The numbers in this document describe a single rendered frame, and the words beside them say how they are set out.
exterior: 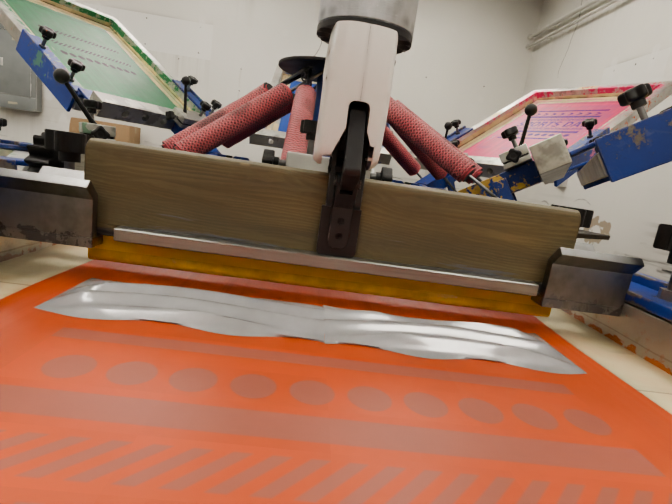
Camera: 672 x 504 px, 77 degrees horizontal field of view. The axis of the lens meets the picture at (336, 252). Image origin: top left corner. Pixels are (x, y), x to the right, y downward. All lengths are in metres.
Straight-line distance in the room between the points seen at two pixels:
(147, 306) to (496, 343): 0.24
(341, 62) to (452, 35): 4.54
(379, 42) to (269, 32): 4.35
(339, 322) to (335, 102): 0.15
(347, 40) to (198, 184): 0.16
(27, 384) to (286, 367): 0.12
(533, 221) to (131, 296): 0.32
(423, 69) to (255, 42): 1.67
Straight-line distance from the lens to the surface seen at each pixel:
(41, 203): 0.39
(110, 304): 0.31
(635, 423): 0.30
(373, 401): 0.23
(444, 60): 4.78
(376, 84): 0.32
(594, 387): 0.33
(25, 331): 0.29
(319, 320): 0.29
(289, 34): 4.66
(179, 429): 0.19
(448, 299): 0.39
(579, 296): 0.41
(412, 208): 0.36
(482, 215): 0.37
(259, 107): 1.03
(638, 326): 0.42
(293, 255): 0.34
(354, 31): 0.33
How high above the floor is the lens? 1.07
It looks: 11 degrees down
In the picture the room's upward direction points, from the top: 9 degrees clockwise
